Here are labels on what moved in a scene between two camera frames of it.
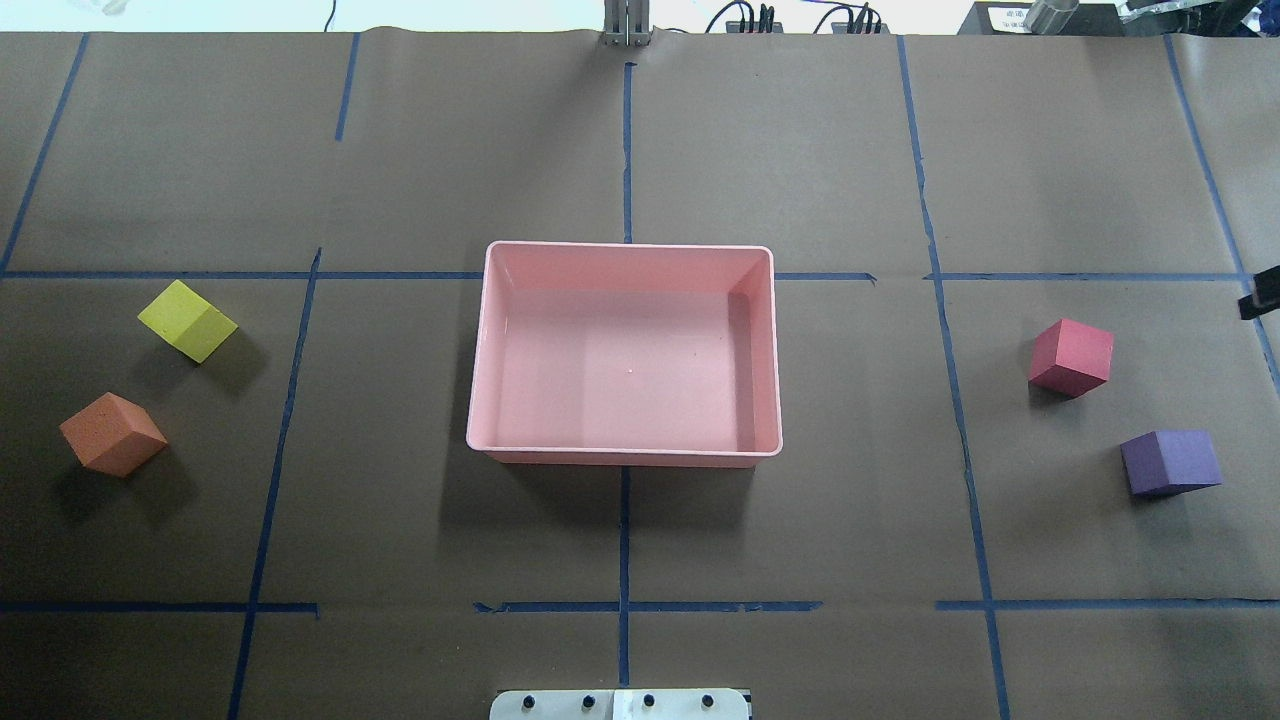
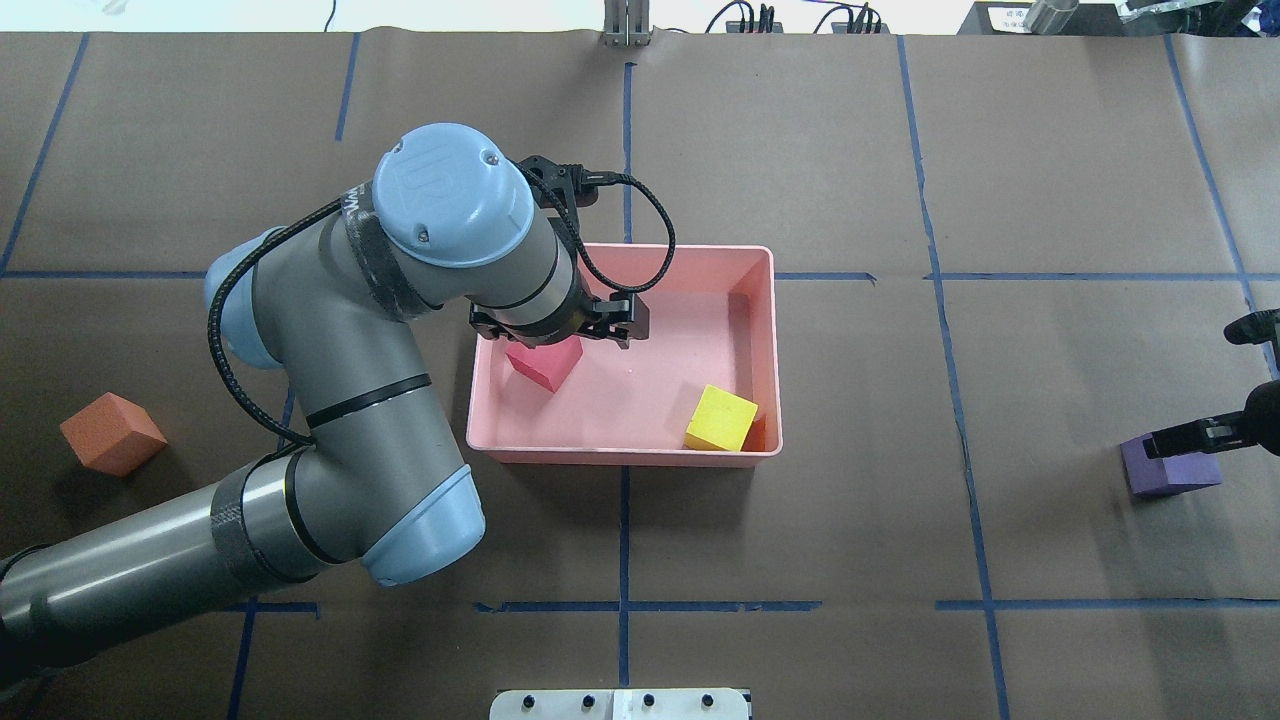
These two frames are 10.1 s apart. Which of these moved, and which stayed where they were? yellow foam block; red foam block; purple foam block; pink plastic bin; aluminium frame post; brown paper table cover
Moved: yellow foam block; red foam block
Stayed: pink plastic bin; aluminium frame post; brown paper table cover; purple foam block
